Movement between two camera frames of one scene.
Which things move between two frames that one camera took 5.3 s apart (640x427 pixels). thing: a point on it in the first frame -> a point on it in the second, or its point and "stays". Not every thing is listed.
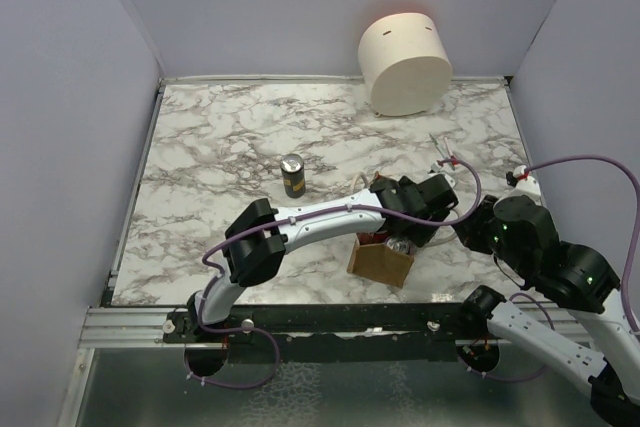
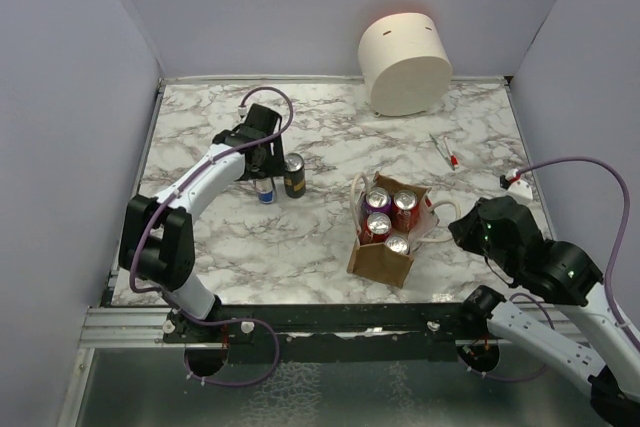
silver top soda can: (400, 244) stays
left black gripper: (417, 234) -> (274, 165)
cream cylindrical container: (406, 63) stays
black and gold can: (294, 175) stays
